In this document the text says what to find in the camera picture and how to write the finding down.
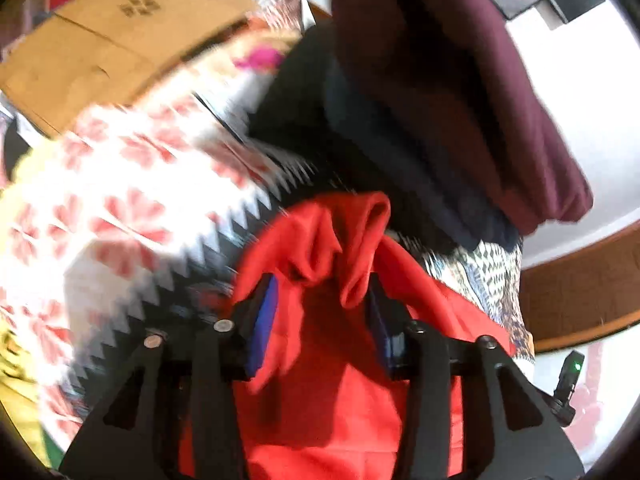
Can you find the yellow cloth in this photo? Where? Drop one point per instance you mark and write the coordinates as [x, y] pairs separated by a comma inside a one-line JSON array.
[[12, 370]]

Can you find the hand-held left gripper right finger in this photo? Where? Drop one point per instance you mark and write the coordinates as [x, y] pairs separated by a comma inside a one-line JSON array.
[[380, 330]]

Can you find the red zip jacket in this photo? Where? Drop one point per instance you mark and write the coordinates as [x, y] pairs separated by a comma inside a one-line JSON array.
[[325, 360]]

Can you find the patchwork bedspread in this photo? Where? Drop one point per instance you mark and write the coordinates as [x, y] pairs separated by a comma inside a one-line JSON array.
[[125, 210]]

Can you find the dark folded clothing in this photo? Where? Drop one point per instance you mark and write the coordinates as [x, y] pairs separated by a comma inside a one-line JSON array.
[[380, 160]]

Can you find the maroon folded clothing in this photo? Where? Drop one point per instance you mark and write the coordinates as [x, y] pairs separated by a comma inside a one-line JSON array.
[[450, 85]]

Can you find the wooden folding bed table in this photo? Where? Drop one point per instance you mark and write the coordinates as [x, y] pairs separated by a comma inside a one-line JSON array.
[[100, 50]]

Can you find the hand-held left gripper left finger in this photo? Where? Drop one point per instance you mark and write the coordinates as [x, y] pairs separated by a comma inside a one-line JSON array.
[[265, 320]]

